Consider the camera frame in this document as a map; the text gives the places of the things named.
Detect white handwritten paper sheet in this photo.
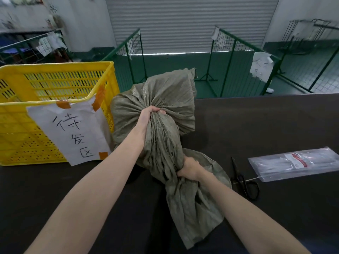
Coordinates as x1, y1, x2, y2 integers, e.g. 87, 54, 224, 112
249, 51, 275, 83

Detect person's right forearm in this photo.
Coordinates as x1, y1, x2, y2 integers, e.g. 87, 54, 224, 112
200, 171, 310, 254

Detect black scissors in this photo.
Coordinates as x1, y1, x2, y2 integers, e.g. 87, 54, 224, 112
230, 156, 260, 201

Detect white handwritten paper sign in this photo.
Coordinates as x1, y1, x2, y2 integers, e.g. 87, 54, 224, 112
26, 96, 112, 167

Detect grey roller shutter door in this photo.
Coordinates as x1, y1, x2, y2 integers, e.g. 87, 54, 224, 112
105, 0, 281, 55

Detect person's right hand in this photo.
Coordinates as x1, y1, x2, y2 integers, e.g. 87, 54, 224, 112
177, 156, 210, 183

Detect person's left forearm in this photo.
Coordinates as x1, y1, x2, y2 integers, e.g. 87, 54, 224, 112
25, 128, 146, 254

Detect black wire rack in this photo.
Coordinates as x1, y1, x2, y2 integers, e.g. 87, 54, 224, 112
280, 19, 334, 55

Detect crumpled white paper sheet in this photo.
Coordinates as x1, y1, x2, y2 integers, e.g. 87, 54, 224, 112
36, 33, 68, 57

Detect yellow plastic crate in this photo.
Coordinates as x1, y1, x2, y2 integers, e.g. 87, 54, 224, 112
0, 61, 120, 167

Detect clear packet of cable ties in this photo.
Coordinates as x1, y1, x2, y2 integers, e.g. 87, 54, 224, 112
248, 146, 339, 182

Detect green wire fence panel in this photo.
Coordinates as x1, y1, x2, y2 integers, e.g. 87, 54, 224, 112
100, 28, 149, 99
195, 25, 281, 98
0, 29, 73, 65
275, 47, 339, 94

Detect grey-green woven sack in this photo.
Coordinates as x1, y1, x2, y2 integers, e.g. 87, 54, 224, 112
110, 67, 232, 249

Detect person's left hand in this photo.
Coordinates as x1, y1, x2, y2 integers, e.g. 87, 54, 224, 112
133, 105, 167, 154

